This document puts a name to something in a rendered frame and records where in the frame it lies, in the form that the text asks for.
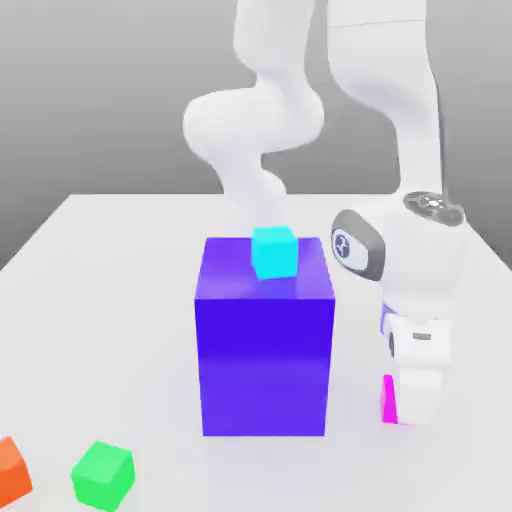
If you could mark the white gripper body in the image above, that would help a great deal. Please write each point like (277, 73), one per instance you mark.
(424, 348)

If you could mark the small orange cube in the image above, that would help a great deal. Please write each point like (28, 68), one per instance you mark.
(12, 472)

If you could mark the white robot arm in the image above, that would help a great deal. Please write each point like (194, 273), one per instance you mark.
(256, 120)

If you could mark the small green cube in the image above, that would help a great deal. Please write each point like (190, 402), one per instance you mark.
(103, 476)

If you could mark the small magenta cube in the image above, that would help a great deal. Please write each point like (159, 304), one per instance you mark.
(388, 404)

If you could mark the small cyan cube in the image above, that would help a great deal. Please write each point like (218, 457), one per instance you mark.
(275, 252)

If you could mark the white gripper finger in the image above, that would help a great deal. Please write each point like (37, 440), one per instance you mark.
(420, 396)

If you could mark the large purple box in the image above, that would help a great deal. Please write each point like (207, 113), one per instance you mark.
(264, 360)

